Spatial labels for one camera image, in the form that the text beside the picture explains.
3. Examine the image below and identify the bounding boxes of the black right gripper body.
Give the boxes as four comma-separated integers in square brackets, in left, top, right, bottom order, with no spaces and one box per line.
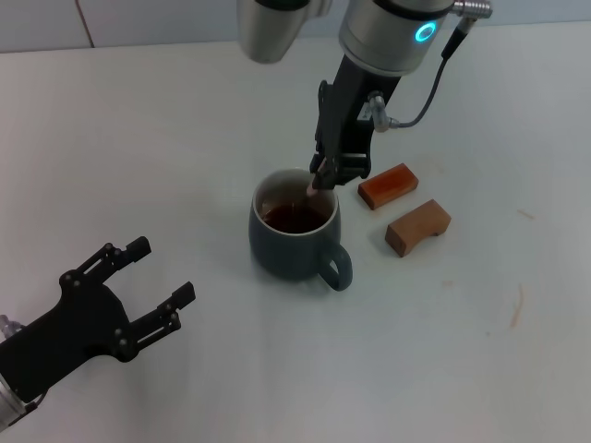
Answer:
[329,54,404,157]

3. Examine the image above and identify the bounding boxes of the grey ceramic cup with tea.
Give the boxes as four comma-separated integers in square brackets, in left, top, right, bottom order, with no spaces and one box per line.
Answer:
[247,168,354,293]

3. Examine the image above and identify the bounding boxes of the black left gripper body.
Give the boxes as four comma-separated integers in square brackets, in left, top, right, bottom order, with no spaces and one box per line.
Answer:
[0,269,138,403]

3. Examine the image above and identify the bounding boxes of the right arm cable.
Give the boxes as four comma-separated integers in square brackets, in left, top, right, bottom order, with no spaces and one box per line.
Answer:
[386,0,494,133]

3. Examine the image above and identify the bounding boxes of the light notched wooden block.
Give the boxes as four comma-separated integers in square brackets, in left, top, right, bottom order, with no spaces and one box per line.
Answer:
[384,198,452,258]

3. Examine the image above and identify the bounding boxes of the reddish flat wooden block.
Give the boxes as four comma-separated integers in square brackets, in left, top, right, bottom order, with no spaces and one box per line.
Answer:
[357,162,420,211]

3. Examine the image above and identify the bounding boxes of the pink handled metal spoon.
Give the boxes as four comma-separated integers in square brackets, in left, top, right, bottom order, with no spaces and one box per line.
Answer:
[302,182,322,211]

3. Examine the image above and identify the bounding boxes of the silver cable plug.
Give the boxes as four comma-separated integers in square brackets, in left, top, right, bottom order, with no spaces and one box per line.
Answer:
[0,315,25,341]
[368,90,393,133]

